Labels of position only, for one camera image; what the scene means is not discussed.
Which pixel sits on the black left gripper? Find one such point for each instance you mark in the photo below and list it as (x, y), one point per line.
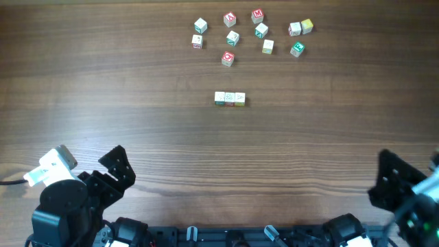
(123, 173)

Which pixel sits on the wooden block green bird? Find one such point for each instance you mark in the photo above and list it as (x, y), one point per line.
(219, 98)

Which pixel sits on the plain wooden picture block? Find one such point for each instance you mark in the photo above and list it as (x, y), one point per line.
(229, 99)

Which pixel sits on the green letter F block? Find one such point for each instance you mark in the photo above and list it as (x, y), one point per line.
(297, 49)

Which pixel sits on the wooden block yellow side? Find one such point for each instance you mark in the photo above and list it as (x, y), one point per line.
(268, 46)

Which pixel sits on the wooden block green N side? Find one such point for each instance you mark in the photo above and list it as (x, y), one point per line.
(261, 30)

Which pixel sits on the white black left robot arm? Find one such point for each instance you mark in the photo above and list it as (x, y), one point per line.
(71, 207)

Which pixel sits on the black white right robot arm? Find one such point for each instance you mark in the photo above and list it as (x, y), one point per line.
(416, 218)

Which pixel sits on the red letter Q block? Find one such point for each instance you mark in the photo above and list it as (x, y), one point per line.
(228, 58)

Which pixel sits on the wooden block teal edge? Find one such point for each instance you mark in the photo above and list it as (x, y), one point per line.
(200, 26)

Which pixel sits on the wooden block red blue side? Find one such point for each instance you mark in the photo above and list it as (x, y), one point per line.
(295, 29)

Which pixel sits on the red letter A block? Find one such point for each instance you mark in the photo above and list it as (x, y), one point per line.
(230, 19)

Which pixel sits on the red letter M block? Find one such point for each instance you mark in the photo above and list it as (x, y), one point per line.
(257, 15)

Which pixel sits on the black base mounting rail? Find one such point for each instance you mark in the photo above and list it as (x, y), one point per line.
(167, 236)

